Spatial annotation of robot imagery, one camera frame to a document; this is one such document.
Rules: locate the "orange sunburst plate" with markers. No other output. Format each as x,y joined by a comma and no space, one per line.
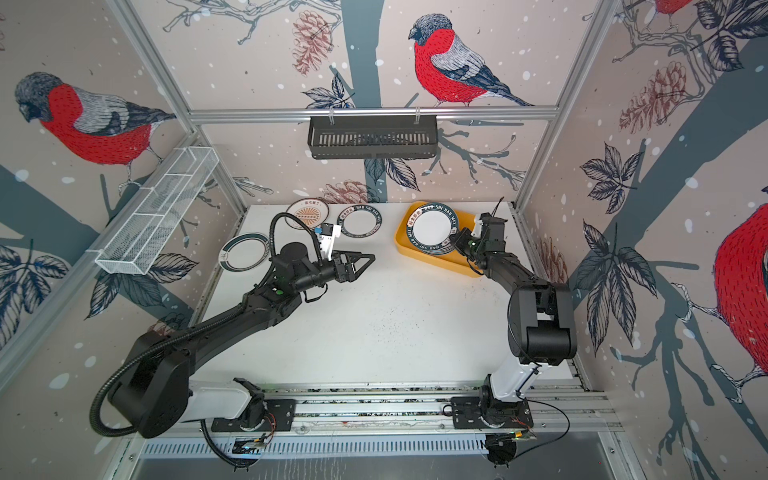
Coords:
312,212
440,249

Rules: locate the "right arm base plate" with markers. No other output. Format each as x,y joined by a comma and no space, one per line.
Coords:
473,413

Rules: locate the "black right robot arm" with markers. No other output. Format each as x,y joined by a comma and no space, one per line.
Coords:
540,318

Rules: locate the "white mesh wire shelf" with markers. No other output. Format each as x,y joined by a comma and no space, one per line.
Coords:
143,235

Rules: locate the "yellow plastic bin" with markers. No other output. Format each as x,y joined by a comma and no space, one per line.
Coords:
451,261

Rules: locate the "green rimmed plate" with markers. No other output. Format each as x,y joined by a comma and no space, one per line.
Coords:
244,252

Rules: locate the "black hanging wire basket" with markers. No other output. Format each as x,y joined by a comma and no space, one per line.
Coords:
373,137

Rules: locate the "horizontal aluminium frame bar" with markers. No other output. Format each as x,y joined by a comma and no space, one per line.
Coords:
491,113

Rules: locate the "green lettered plate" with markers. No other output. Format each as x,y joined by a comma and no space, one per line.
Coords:
433,224
359,221

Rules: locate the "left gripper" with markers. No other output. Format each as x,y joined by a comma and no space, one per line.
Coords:
344,273

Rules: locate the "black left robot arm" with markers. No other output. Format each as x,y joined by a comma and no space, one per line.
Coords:
151,391

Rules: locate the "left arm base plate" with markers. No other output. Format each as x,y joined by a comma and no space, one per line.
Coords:
267,415

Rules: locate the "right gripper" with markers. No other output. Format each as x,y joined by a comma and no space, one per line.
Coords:
461,242

